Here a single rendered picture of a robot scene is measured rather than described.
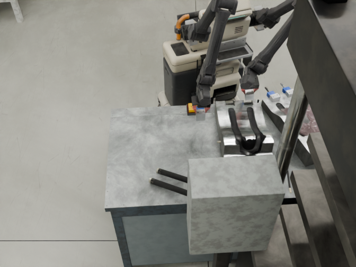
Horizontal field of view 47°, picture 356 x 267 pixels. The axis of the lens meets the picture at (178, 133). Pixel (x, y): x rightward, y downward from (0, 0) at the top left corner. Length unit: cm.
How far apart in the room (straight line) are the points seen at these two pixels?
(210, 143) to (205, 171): 97
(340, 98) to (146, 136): 156
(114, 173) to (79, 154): 120
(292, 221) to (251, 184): 50
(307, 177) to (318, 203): 12
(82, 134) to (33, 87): 80
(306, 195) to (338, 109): 68
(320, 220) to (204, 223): 41
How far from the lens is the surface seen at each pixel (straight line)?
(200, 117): 228
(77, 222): 304
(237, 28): 254
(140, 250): 257
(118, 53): 429
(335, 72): 99
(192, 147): 231
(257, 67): 218
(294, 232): 180
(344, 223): 127
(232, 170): 138
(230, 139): 218
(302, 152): 230
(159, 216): 223
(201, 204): 135
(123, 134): 239
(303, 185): 162
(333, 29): 107
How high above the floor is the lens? 257
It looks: 48 degrees down
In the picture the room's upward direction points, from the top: 1 degrees counter-clockwise
